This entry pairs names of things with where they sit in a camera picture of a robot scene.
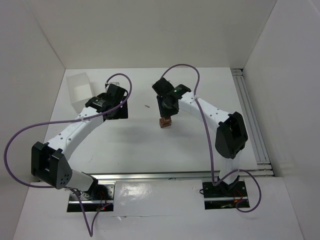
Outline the U-shaped brown wood block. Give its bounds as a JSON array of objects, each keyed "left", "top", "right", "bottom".
[{"left": 159, "top": 118, "right": 172, "bottom": 127}]

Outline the notched brown wood block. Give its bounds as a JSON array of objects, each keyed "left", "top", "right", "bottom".
[{"left": 161, "top": 119, "right": 172, "bottom": 124}]

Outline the white perforated plastic box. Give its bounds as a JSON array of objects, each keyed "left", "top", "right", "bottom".
[{"left": 66, "top": 72, "right": 94, "bottom": 113}]

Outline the small brown wood cube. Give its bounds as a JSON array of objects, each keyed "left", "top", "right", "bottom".
[{"left": 164, "top": 116, "right": 171, "bottom": 122}]

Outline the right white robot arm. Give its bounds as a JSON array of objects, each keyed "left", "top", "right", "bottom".
[{"left": 152, "top": 77, "right": 249, "bottom": 195}]

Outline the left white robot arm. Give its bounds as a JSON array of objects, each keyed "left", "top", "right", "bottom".
[{"left": 31, "top": 83, "right": 128, "bottom": 200}]

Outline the white front cover board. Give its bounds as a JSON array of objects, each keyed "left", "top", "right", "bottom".
[{"left": 113, "top": 180, "right": 205, "bottom": 217}]

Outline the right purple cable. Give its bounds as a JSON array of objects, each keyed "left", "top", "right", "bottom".
[{"left": 161, "top": 64, "right": 263, "bottom": 213}]

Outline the purple cable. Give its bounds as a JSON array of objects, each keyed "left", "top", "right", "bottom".
[
  {"left": 4, "top": 73, "right": 133, "bottom": 237},
  {"left": 161, "top": 64, "right": 263, "bottom": 213}
]

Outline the front aluminium rail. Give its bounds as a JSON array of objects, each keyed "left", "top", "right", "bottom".
[{"left": 93, "top": 168, "right": 275, "bottom": 181}]

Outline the aluminium rail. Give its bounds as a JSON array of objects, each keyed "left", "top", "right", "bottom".
[
  {"left": 93, "top": 168, "right": 275, "bottom": 181},
  {"left": 231, "top": 68, "right": 271, "bottom": 165}
]

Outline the right side aluminium rail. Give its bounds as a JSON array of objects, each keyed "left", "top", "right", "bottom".
[{"left": 231, "top": 68, "right": 271, "bottom": 165}]

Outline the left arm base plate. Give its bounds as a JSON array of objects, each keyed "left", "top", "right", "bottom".
[{"left": 64, "top": 183, "right": 115, "bottom": 203}]

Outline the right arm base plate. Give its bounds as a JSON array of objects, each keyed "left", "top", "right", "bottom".
[{"left": 200, "top": 181, "right": 248, "bottom": 200}]

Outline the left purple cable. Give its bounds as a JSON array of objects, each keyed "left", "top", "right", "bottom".
[{"left": 4, "top": 73, "right": 133, "bottom": 237}]

